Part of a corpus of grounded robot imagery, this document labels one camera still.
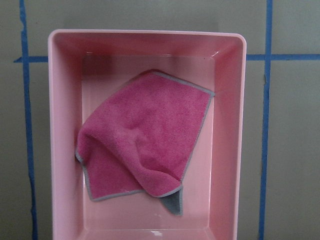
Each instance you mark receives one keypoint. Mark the pink cloth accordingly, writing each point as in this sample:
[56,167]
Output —
[142,138]

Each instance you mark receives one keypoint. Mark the pink plastic bin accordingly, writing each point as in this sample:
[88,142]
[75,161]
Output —
[88,65]

